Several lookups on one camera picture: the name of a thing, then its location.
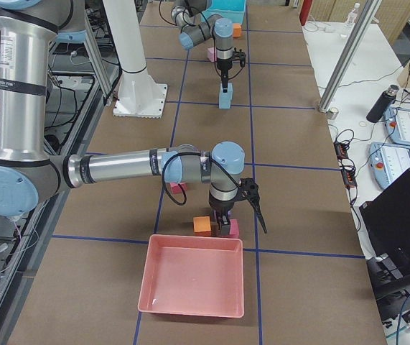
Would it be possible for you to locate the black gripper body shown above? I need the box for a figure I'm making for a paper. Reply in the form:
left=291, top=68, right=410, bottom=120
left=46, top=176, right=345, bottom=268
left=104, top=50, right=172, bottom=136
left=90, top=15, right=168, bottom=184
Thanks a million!
left=209, top=199, right=235, bottom=219
left=216, top=59, right=232, bottom=74

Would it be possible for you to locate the light blue foam block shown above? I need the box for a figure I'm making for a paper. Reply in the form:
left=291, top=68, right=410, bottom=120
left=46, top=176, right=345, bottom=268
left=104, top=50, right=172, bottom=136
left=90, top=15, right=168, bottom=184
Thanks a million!
left=218, top=91, right=233, bottom=109

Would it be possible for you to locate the magenta block near pink tray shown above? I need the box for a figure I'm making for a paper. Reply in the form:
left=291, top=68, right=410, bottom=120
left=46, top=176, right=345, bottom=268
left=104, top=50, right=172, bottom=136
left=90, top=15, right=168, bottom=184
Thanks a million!
left=226, top=218, right=240, bottom=239

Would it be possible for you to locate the lilac pink foam block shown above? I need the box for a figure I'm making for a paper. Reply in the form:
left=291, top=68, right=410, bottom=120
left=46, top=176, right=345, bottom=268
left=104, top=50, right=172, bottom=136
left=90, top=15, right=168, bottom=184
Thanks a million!
left=207, top=47, right=216, bottom=63

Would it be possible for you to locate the orange block near pink tray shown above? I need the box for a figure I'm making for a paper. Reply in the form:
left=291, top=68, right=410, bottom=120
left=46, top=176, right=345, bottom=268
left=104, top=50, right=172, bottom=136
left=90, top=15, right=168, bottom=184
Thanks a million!
left=193, top=216, right=212, bottom=237

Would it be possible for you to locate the orange block near bin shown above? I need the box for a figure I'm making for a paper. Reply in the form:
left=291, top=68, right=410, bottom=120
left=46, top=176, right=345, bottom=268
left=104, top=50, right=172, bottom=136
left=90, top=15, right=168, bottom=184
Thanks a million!
left=233, top=23, right=242, bottom=38

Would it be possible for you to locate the red block beside green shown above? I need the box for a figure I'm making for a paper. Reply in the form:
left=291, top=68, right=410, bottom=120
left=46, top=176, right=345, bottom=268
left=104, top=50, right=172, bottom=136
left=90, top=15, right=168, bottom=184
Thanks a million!
left=169, top=183, right=187, bottom=194

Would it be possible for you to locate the blue plastic bin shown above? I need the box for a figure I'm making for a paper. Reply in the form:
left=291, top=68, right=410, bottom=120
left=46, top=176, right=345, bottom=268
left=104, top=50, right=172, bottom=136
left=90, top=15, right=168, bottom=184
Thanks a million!
left=202, top=0, right=246, bottom=24

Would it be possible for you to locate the pink plastic tray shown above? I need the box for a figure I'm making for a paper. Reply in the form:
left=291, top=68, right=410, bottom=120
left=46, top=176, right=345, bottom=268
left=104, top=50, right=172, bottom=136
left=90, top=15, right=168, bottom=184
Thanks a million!
left=138, top=234, right=244, bottom=318

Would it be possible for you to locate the small metal cylinder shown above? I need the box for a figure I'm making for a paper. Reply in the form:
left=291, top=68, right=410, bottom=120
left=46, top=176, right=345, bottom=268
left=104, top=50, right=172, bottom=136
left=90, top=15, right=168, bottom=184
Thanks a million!
left=326, top=107, right=339, bottom=121

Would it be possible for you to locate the black water bottle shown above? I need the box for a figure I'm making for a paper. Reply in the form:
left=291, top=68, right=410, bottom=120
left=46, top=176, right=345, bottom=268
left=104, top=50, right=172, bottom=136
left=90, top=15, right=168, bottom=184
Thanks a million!
left=366, top=84, right=399, bottom=123

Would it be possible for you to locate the teach pendant near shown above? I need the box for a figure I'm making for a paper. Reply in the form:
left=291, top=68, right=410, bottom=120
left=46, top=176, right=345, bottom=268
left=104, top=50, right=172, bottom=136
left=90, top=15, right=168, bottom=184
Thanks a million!
left=369, top=142, right=410, bottom=189

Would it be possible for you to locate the teach pendant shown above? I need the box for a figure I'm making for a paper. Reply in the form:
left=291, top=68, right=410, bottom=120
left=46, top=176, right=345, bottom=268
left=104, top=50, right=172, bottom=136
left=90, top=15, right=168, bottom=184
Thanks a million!
left=383, top=106, right=410, bottom=146
left=369, top=142, right=410, bottom=189

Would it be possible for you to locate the black laptop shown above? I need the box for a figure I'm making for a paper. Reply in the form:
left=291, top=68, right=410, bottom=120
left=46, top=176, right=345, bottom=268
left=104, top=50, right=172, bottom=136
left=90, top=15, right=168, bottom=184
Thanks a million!
left=358, top=167, right=410, bottom=267

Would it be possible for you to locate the teach pendant far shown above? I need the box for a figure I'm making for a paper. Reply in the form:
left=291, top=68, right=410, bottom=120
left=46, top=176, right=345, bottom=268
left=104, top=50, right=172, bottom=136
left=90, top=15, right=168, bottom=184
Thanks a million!
left=383, top=106, right=410, bottom=146

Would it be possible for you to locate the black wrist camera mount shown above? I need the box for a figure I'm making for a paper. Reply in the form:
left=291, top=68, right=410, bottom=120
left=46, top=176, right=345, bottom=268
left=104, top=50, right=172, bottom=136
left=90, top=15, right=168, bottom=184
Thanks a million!
left=240, top=178, right=268, bottom=234
left=232, top=47, right=246, bottom=68

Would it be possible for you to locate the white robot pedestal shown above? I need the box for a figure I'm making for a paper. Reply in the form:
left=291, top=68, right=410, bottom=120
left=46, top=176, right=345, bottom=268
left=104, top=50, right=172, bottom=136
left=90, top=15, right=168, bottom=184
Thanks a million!
left=103, top=0, right=168, bottom=119

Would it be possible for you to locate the aluminium frame post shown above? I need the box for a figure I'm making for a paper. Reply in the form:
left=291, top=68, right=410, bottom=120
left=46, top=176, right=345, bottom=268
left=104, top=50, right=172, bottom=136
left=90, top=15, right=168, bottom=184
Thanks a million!
left=317, top=0, right=382, bottom=113

